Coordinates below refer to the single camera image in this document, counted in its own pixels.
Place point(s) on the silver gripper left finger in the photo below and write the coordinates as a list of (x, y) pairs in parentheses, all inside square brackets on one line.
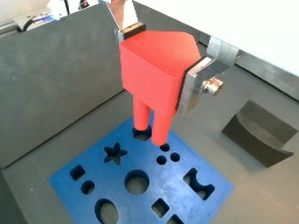
[(123, 12)]

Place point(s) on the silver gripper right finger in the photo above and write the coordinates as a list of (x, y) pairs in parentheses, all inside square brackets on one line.
[(199, 78)]

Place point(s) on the red three prong block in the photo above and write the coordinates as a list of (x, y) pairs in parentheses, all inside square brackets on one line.
[(154, 59)]

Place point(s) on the dark grey foam block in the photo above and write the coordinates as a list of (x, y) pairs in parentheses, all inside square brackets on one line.
[(261, 133)]

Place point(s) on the blue shape sorting board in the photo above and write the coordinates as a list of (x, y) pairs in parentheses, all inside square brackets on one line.
[(154, 184)]

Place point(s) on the grey foam wall panel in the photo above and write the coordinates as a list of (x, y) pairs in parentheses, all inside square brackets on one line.
[(59, 71)]

